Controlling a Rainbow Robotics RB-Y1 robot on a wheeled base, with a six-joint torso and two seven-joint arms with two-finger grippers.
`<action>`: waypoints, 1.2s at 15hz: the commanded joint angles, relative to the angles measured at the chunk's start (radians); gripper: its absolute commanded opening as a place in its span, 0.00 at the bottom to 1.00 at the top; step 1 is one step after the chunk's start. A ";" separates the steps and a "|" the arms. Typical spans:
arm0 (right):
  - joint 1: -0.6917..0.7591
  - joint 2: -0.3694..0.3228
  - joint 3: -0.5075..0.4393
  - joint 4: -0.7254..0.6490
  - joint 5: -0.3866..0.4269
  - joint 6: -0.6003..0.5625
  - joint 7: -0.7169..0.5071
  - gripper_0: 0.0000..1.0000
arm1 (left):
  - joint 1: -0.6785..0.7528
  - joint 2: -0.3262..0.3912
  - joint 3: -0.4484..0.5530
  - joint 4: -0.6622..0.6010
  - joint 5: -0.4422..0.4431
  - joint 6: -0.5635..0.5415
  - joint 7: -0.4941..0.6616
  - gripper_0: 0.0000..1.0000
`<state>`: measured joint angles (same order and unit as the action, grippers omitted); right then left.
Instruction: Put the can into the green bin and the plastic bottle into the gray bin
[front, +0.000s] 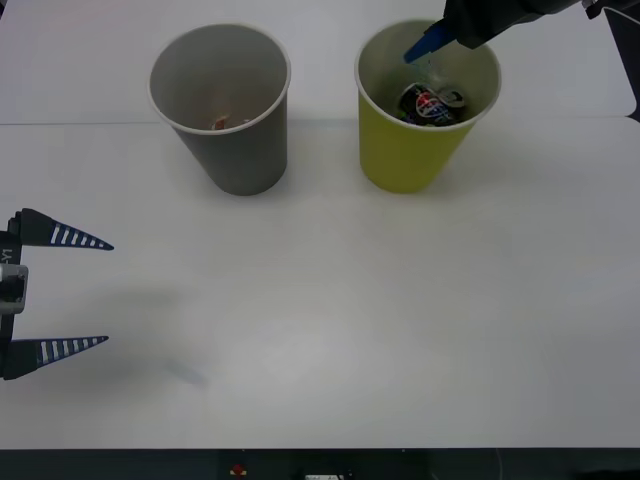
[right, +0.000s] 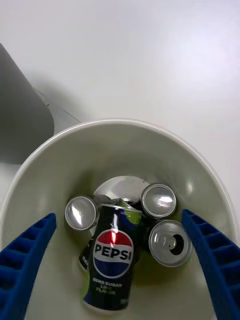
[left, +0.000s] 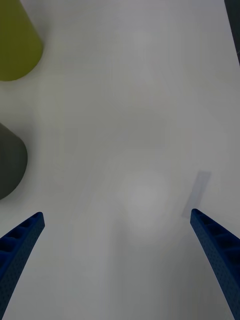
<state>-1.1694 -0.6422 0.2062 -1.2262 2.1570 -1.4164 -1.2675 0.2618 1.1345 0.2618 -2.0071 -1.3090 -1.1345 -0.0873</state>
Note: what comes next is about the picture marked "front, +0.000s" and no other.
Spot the bottle with orange label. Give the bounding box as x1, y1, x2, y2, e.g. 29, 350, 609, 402
209, 114, 252, 132

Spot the yellow-green plastic bin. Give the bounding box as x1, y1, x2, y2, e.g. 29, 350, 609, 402
353, 19, 503, 195

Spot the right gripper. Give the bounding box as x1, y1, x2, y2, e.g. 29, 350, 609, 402
402, 0, 527, 65

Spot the black can with open top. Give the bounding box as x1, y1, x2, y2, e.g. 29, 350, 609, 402
439, 87, 469, 124

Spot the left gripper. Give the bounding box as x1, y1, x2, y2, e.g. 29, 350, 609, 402
0, 207, 116, 382

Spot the grey plastic bin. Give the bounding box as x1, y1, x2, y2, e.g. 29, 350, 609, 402
148, 23, 292, 197

